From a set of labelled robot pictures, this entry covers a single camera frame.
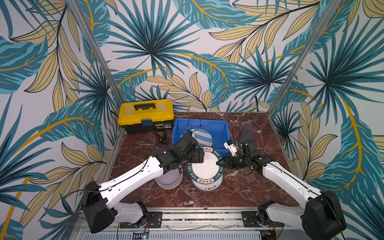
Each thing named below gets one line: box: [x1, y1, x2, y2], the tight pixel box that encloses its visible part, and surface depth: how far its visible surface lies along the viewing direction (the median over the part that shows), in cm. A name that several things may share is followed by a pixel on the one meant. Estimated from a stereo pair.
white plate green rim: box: [186, 147, 224, 192], surface depth 79 cm
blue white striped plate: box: [190, 128, 213, 147], surface depth 106 cm
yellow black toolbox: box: [117, 99, 175, 134], surface depth 99 cm
